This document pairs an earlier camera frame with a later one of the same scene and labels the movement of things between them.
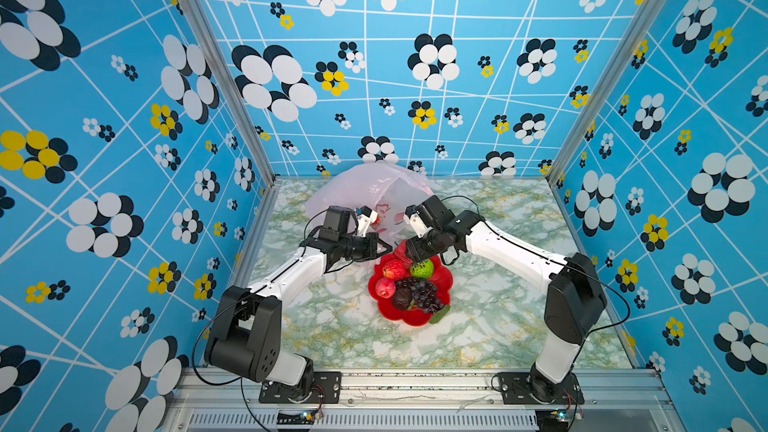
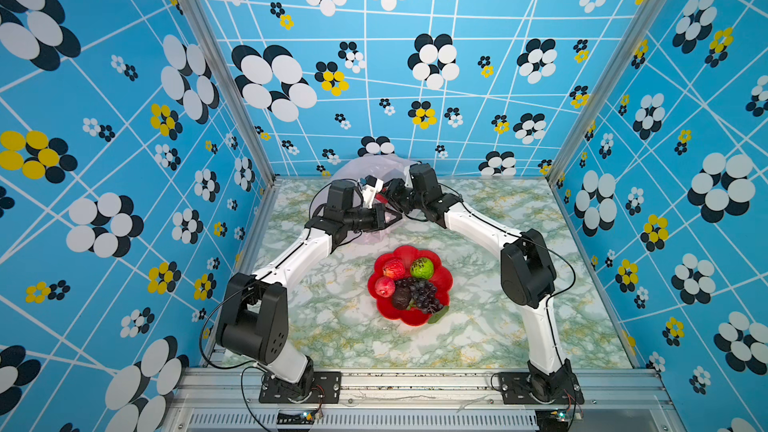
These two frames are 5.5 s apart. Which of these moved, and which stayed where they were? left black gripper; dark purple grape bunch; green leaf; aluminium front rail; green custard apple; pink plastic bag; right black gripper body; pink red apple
Moved: left black gripper; right black gripper body; pink plastic bag
Stayed: aluminium front rail; green custard apple; pink red apple; dark purple grape bunch; green leaf
